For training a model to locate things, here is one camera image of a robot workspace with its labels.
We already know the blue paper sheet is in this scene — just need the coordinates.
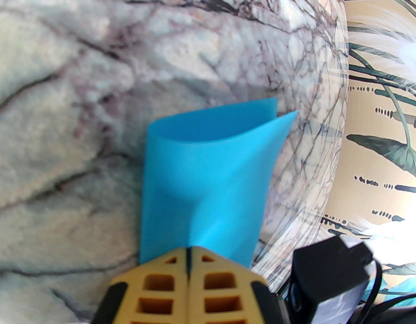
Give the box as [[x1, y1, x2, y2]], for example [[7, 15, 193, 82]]
[[140, 97, 299, 272]]

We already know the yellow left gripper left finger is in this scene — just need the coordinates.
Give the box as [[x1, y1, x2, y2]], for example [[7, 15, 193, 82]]
[[93, 247, 190, 324]]

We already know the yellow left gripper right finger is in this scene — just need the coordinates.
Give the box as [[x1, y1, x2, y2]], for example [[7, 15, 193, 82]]
[[190, 247, 286, 324]]

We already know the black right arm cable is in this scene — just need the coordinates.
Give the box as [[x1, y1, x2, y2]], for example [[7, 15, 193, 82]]
[[361, 260, 416, 324]]

